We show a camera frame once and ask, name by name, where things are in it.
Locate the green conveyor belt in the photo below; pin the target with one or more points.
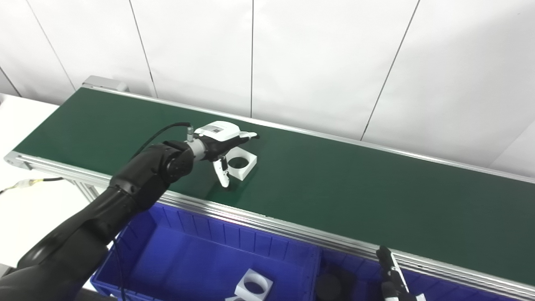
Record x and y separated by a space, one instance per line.
334 188
259 219

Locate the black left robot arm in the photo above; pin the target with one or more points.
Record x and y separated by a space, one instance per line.
125 188

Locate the grey conveyor motor box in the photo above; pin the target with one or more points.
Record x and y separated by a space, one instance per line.
104 82

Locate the blue bin with white parts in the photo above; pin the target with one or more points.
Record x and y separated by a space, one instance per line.
188 259

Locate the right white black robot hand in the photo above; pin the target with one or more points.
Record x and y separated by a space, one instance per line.
393 284

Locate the blue bin with black parts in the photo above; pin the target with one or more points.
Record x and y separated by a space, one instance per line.
439 288

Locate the aluminium conveyor leg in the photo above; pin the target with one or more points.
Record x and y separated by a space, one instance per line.
85 190

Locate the black cylindrical part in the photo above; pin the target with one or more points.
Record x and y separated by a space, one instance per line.
328 288

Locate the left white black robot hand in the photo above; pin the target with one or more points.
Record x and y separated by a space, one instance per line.
217 130

